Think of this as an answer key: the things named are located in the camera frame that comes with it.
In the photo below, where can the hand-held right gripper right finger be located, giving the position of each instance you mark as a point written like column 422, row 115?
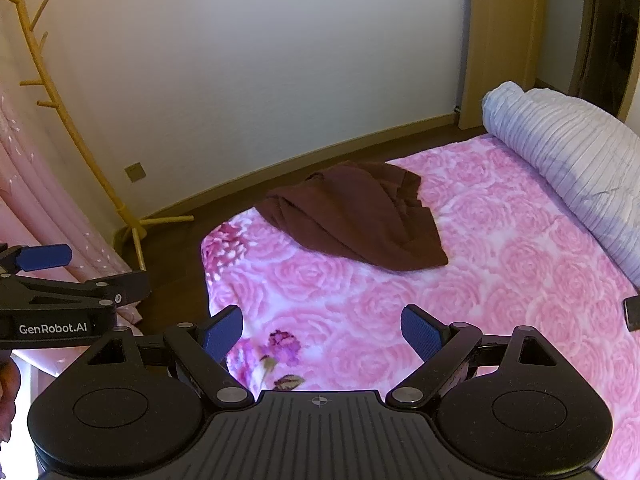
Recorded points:
column 424, row 332

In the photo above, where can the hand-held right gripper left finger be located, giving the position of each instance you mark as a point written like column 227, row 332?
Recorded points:
column 223, row 334

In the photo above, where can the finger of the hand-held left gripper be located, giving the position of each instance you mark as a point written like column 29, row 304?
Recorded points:
column 100, row 287
column 44, row 256

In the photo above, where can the reddish brown garment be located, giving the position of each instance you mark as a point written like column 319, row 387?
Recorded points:
column 350, row 215

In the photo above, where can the person's left hand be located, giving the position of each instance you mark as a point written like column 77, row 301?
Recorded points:
column 7, row 390

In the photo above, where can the yellow wooden coat rack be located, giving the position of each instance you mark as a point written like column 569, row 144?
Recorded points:
column 121, row 210

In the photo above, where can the pink floral blanket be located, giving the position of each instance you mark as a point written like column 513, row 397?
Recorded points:
column 500, row 270

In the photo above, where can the small black object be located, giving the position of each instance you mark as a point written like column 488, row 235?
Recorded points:
column 633, row 314

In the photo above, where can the striped grey pillow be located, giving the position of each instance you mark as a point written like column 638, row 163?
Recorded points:
column 575, row 150

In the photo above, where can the light wooden door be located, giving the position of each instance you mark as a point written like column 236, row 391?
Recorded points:
column 500, row 50

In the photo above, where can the dark wooden door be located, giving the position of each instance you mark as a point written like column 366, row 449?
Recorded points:
column 615, row 35

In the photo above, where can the beige wall socket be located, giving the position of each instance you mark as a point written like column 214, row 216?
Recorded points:
column 135, row 172

